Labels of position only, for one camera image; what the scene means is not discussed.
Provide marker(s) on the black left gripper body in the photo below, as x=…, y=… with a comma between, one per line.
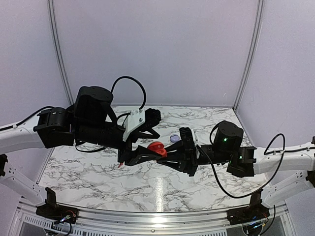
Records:
x=127, y=151

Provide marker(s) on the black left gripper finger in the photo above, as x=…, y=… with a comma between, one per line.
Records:
x=148, y=134
x=145, y=156

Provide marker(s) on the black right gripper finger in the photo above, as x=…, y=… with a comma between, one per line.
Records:
x=173, y=164
x=175, y=147

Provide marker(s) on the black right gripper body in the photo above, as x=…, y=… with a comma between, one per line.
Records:
x=192, y=164

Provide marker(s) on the purple charging case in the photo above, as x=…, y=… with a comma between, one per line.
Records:
x=174, y=138

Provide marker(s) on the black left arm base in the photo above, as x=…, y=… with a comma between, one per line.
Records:
x=52, y=210

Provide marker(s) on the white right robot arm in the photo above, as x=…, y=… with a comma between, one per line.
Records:
x=250, y=161

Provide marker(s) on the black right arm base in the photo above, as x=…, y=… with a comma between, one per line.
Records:
x=254, y=211

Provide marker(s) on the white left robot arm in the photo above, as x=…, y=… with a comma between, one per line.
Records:
x=90, y=119

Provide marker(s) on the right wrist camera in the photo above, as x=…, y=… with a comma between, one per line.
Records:
x=188, y=145

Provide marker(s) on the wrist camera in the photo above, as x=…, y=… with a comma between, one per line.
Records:
x=140, y=120
x=188, y=145

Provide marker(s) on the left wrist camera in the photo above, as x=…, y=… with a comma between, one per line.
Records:
x=140, y=120

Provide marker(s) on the aluminium front rail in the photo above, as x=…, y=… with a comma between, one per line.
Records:
x=97, y=222

